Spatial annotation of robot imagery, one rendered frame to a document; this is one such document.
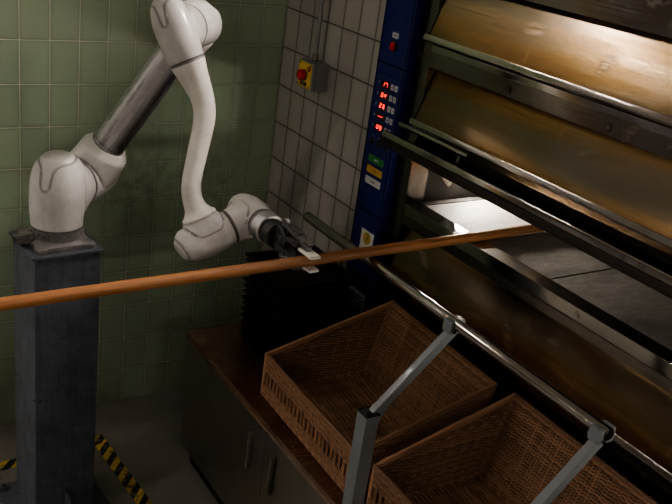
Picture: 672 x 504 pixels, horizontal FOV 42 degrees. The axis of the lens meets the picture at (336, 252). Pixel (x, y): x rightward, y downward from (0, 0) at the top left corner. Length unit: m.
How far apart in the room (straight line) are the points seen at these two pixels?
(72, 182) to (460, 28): 1.22
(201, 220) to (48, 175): 0.48
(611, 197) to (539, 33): 0.49
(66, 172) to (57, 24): 0.68
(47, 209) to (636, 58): 1.66
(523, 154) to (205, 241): 0.91
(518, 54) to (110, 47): 1.47
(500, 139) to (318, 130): 0.98
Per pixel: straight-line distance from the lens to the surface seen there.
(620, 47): 2.25
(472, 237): 2.61
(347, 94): 3.11
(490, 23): 2.55
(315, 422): 2.53
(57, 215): 2.67
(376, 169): 2.92
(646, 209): 2.17
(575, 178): 2.30
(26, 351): 2.90
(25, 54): 3.14
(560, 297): 2.39
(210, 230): 2.45
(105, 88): 3.24
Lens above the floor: 2.11
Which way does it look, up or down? 23 degrees down
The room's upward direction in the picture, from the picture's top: 8 degrees clockwise
